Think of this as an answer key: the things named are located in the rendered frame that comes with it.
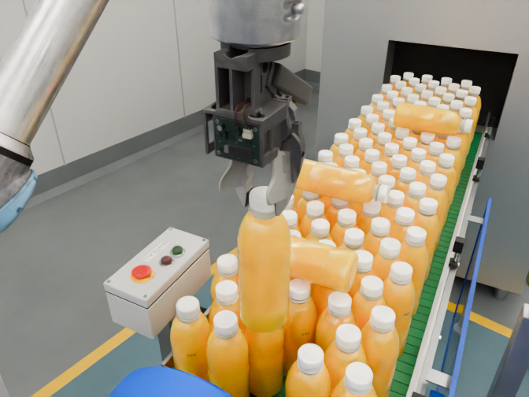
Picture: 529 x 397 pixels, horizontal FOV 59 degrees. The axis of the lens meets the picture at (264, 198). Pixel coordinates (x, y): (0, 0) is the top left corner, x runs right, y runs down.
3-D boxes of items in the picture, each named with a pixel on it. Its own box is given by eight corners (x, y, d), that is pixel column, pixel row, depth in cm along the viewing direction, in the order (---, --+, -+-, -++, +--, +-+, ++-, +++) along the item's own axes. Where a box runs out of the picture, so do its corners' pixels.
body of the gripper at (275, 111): (203, 158, 51) (195, 46, 45) (242, 131, 57) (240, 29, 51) (265, 175, 48) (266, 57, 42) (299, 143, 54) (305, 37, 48)
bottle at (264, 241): (281, 293, 73) (283, 191, 63) (293, 326, 67) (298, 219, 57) (237, 300, 72) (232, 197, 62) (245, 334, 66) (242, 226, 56)
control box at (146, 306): (112, 321, 90) (101, 281, 84) (174, 262, 105) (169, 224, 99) (153, 340, 86) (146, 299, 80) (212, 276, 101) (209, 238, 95)
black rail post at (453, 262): (448, 266, 119) (454, 241, 115) (449, 260, 121) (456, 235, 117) (456, 268, 118) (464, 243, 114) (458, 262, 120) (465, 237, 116)
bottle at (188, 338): (178, 369, 91) (168, 300, 82) (214, 365, 92) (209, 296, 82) (177, 402, 85) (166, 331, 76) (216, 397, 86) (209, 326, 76)
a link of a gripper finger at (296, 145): (268, 181, 56) (256, 112, 52) (274, 175, 57) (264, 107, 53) (303, 185, 54) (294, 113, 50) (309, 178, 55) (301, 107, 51)
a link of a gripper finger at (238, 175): (206, 213, 57) (213, 150, 52) (231, 191, 62) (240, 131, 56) (227, 224, 57) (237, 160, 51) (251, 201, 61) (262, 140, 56)
